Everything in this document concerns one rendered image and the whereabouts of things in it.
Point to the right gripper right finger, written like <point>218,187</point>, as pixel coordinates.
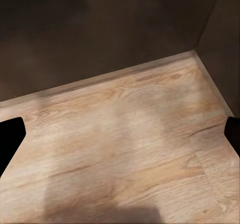
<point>232,133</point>

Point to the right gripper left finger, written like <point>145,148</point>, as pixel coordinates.
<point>12,133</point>

